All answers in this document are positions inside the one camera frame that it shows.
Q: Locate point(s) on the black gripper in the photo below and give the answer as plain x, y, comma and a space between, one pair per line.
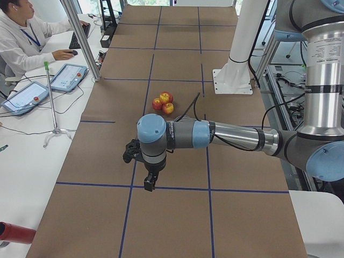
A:
152, 168

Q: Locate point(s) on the red yellow apple carried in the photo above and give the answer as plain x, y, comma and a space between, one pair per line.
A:
165, 97

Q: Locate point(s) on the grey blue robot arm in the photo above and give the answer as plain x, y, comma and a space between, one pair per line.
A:
316, 147

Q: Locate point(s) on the red yellow apple near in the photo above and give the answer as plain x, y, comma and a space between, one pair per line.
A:
168, 108

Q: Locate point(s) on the red yellow apple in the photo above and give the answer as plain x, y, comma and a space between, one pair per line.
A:
156, 104
168, 108

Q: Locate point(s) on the red yellow apple left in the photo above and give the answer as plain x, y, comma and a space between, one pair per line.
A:
156, 104

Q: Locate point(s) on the brown paper table mat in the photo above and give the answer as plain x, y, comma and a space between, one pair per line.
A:
210, 202

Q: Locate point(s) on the metal stand green tip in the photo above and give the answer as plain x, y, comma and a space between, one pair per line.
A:
56, 130

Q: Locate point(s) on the blue teach pendant far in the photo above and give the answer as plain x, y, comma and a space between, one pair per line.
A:
68, 77

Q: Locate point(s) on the blue teach pendant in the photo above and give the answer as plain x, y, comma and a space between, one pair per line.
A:
26, 99
68, 77

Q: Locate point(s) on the black box on table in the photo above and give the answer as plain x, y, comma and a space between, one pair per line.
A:
105, 41

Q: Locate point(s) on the blue teach pendant near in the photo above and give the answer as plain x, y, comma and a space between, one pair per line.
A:
26, 99

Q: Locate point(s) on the red cylinder bottle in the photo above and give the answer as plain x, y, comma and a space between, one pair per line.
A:
17, 234

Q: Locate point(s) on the person in white hoodie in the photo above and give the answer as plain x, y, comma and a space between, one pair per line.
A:
23, 36

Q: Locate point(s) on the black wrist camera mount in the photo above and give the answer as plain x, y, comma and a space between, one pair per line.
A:
132, 151

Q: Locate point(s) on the white pedestal column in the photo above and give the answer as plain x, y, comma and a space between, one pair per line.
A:
234, 77

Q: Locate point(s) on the black monitor stand frame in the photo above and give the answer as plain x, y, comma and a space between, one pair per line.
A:
107, 14

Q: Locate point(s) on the aluminium frame post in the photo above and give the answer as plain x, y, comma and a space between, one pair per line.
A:
82, 39

